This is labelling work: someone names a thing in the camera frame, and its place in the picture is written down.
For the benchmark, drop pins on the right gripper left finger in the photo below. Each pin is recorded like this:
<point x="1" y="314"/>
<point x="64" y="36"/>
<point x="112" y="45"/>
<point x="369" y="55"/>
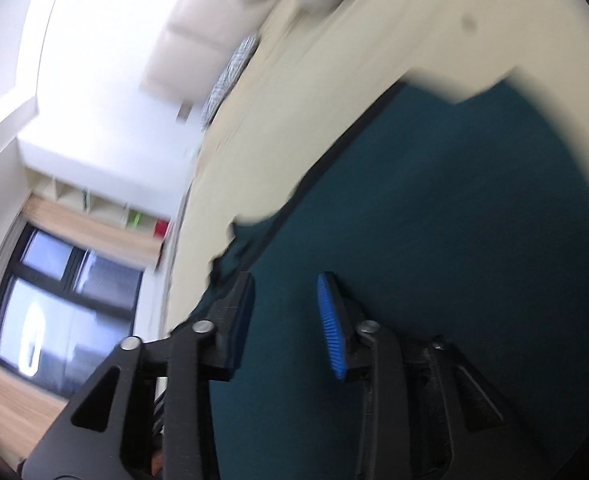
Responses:
<point x="106" y="431"/>

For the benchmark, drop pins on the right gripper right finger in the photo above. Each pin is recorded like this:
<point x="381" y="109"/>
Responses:
<point x="427" y="412"/>

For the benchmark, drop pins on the dark green knit sweater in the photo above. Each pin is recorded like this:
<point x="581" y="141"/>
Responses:
<point x="468" y="221"/>

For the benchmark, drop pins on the black framed window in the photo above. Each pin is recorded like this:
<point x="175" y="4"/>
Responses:
<point x="63" y="309"/>

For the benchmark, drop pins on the beige curtain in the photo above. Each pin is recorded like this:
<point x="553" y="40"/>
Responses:
<point x="84" y="231"/>

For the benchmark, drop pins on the red box on shelf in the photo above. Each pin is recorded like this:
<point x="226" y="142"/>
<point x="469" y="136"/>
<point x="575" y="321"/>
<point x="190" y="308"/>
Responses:
<point x="161" y="228"/>

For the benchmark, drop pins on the green item on shelf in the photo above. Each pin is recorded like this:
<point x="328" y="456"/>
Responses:
<point x="134" y="219"/>

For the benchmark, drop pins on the white built-in shelf unit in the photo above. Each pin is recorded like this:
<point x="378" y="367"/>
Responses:
<point x="84" y="201"/>

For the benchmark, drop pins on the zebra print pillow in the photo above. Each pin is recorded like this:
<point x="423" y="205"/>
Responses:
<point x="228" y="79"/>

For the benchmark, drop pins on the beige bed mattress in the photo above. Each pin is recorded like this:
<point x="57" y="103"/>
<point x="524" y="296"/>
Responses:
<point x="313" y="76"/>

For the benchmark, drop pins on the wall switch panel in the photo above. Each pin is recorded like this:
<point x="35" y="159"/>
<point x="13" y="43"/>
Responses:
<point x="184" y="112"/>

